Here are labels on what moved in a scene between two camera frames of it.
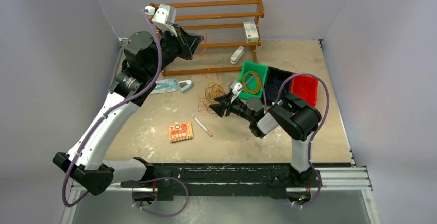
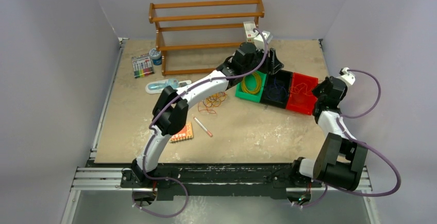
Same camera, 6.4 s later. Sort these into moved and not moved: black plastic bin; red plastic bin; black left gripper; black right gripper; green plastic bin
Moved: black right gripper; black left gripper
Not moved: black plastic bin; red plastic bin; green plastic bin
